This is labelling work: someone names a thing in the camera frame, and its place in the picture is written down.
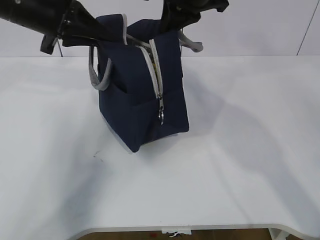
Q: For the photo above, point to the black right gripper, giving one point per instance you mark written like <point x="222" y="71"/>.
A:
<point x="177" y="14"/>

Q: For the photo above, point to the white tape scrap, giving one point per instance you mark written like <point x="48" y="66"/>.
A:
<point x="175" y="232"/>

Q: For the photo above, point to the yellow banana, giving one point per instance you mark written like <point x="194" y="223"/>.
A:
<point x="153" y="63"/>

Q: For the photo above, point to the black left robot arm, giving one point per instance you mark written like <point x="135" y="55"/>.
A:
<point x="25" y="13"/>

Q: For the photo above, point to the navy blue lunch bag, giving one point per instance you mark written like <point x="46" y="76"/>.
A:
<point x="138" y="105"/>

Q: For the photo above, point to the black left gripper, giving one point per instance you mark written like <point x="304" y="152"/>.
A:
<point x="69" y="21"/>

